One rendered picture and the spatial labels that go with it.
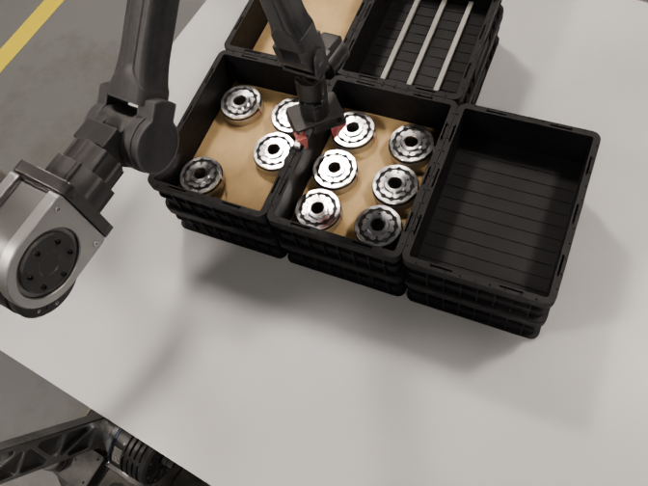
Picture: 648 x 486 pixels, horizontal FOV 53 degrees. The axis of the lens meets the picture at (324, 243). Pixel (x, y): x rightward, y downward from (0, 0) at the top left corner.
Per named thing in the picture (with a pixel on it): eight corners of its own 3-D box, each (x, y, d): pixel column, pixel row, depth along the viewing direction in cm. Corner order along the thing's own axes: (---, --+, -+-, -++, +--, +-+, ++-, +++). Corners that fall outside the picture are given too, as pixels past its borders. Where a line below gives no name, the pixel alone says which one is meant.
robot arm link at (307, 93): (286, 75, 118) (313, 86, 116) (307, 50, 121) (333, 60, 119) (292, 100, 124) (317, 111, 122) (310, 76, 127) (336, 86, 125)
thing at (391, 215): (391, 254, 137) (391, 253, 136) (347, 239, 140) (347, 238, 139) (408, 213, 140) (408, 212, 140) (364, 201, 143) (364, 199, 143)
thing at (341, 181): (346, 194, 145) (346, 192, 144) (306, 181, 148) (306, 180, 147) (364, 157, 148) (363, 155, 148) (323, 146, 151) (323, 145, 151)
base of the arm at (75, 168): (61, 214, 88) (10, 167, 77) (96, 168, 91) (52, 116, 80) (108, 239, 85) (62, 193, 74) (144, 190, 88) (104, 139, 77)
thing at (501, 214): (544, 326, 130) (553, 307, 120) (402, 283, 138) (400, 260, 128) (589, 164, 144) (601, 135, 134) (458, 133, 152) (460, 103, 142)
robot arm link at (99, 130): (66, 145, 83) (94, 156, 80) (113, 85, 86) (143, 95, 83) (103, 184, 90) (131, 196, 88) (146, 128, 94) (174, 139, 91)
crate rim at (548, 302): (552, 311, 121) (554, 307, 119) (399, 264, 130) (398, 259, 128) (600, 139, 135) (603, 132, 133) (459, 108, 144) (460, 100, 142)
